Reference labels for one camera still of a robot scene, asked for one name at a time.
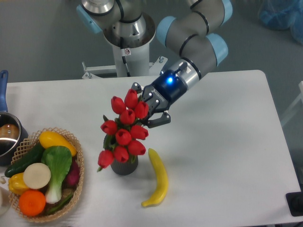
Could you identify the green chili pepper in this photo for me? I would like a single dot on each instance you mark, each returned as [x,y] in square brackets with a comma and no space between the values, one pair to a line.
[60,205]

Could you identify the purple red onion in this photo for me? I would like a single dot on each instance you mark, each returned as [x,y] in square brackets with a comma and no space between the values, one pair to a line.
[73,175]

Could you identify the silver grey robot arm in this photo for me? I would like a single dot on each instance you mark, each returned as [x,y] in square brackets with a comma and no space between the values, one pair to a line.
[129,31]

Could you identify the small garlic piece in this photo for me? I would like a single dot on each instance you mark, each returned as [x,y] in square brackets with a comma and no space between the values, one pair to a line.
[2,180]

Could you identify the yellow bell pepper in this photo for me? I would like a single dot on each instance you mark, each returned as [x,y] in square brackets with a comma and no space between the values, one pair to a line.
[17,184]

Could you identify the woven wicker basket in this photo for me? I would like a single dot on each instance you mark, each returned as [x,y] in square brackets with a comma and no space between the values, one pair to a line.
[73,192]

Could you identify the blue plastic bag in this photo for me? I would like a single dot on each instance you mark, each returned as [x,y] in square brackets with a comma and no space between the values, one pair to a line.
[283,15]

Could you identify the black device at table edge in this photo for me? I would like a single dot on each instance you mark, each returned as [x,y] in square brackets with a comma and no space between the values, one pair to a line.
[295,203]

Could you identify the white round radish slice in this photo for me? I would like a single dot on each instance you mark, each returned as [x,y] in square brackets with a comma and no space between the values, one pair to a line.
[36,176]

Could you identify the green bok choy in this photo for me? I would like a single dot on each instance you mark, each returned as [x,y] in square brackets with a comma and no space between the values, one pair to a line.
[58,159]

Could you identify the yellow squash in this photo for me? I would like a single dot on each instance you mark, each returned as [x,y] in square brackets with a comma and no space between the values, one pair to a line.
[50,138]

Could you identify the red tulip bouquet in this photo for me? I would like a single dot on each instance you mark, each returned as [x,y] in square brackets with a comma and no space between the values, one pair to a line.
[126,129]

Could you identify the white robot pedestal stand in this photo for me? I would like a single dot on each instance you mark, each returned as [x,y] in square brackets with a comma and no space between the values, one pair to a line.
[129,62]

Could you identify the dark green cucumber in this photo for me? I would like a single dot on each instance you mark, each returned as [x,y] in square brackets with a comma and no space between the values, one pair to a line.
[31,157]

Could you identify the orange fruit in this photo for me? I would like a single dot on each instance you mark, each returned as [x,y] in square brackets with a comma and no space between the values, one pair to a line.
[32,203]

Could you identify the dark grey ribbed vase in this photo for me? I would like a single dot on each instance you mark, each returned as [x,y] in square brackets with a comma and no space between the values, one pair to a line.
[120,168]

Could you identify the blue handled saucepan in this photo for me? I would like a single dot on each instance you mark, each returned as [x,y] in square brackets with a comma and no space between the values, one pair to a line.
[12,133]

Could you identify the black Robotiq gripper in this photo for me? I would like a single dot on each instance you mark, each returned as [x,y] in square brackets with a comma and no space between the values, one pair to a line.
[160,95]

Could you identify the yellow plastic banana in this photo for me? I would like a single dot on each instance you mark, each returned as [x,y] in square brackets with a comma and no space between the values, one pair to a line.
[161,190]

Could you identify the white frame at right edge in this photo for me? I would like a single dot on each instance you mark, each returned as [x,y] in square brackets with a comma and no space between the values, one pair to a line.
[293,108]

